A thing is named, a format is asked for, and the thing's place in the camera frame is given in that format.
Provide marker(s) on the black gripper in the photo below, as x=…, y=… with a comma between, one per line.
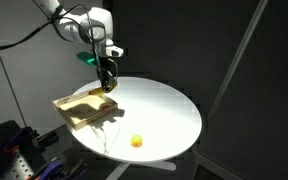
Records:
x=106, y=68

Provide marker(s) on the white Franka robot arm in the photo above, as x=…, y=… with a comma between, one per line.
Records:
x=84, y=23

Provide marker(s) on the wooden tray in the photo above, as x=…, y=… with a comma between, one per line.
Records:
x=84, y=120

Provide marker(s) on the small red tomato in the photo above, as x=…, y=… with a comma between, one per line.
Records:
x=105, y=108

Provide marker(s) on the yellow orange round fruit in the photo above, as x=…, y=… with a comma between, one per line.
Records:
x=136, y=141

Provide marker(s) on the black spring clamp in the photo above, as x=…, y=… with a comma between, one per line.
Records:
x=47, y=140

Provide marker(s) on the white table base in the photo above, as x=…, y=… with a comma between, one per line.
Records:
x=157, y=165

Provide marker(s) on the purple spring clamp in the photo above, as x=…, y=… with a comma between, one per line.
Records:
x=49, y=169

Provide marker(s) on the purple clamp with orange tip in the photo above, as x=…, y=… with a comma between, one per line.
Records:
x=15, y=141

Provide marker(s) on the perforated metal plate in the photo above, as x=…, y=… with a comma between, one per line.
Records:
x=17, y=168

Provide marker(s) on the grey diagonal metal strip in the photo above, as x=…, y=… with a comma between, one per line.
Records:
x=237, y=56

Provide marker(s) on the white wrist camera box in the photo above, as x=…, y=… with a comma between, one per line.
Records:
x=114, y=51

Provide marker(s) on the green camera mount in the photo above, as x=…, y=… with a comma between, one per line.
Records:
x=85, y=58

